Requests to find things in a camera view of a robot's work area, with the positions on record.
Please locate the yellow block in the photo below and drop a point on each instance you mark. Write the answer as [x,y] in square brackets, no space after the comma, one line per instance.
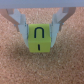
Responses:
[39,38]

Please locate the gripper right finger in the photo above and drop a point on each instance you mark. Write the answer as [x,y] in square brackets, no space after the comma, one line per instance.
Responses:
[58,20]

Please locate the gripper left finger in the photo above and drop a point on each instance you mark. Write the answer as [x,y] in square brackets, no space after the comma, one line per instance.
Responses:
[20,24]

